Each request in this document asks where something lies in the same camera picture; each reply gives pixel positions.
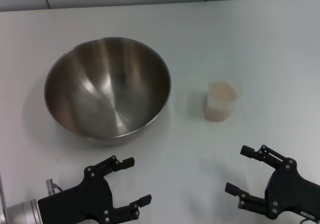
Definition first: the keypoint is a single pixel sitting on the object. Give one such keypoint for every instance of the stainless steel mixing bowl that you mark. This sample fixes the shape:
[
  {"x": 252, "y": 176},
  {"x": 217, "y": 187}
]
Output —
[{"x": 107, "y": 88}]

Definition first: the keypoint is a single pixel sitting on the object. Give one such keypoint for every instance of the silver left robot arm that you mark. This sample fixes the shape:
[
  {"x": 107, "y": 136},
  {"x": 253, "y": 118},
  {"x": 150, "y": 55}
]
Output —
[{"x": 23, "y": 212}]

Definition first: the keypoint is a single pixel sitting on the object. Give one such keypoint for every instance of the silver plug on left arm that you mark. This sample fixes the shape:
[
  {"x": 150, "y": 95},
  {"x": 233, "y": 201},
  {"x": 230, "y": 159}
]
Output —
[{"x": 50, "y": 187}]

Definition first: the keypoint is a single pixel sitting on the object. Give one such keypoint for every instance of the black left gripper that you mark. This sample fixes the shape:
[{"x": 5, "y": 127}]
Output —
[{"x": 82, "y": 201}]

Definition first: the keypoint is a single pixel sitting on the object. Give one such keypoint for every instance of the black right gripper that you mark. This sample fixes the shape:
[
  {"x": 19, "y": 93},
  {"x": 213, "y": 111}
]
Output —
[{"x": 290, "y": 191}]

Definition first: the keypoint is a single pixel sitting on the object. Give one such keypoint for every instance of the white rice grains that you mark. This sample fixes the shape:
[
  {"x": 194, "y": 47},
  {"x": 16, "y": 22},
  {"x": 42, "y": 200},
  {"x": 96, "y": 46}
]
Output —
[{"x": 220, "y": 103}]

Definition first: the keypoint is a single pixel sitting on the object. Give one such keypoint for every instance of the clear plastic cup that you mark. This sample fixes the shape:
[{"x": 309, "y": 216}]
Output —
[{"x": 233, "y": 91}]

